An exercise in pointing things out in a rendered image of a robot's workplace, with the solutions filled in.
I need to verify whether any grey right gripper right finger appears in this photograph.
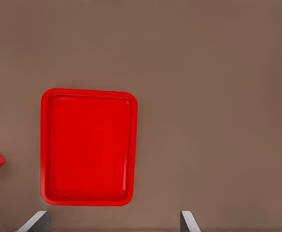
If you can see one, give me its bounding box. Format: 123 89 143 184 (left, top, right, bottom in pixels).
180 210 201 232

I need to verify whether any red rectangular tray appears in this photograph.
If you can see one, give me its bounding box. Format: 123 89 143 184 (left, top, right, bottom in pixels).
40 88 139 207

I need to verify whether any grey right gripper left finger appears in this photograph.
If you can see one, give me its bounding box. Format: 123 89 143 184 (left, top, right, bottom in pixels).
17 210 51 232

